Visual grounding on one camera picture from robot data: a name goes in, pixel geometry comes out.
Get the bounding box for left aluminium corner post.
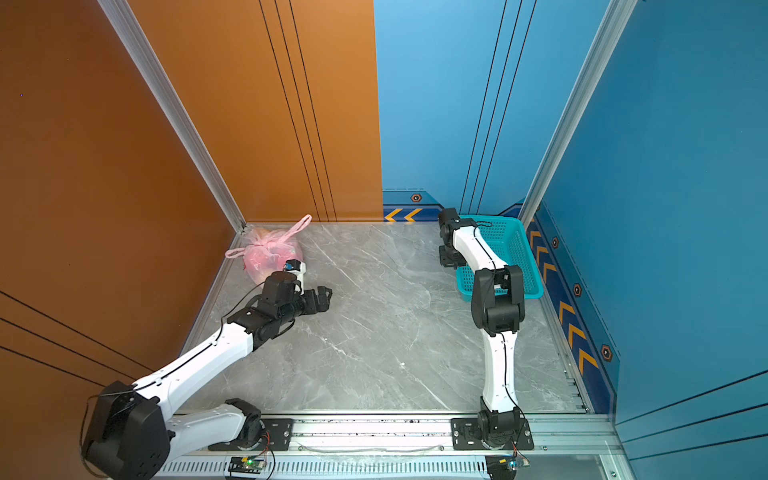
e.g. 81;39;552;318
98;0;247;234

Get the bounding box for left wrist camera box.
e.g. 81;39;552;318
283;259;305;272

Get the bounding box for teal plastic mesh basket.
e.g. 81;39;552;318
466;215;544;300

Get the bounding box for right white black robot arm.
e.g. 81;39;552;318
438;208;534;451

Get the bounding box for aluminium corner post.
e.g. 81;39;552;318
98;0;247;234
518;0;638;229

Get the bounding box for pink plastic bag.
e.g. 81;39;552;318
225;215;312;284

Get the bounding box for aluminium front rail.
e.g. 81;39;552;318
150;413;634;479

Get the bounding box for left green circuit board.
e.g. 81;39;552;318
226;456;268;479

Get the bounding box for right aluminium corner post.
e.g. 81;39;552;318
518;0;638;229

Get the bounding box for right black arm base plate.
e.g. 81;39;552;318
450;417;535;452

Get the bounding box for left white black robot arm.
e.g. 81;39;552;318
79;270;333;479

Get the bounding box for right small circuit board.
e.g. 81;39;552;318
485;455;530;480

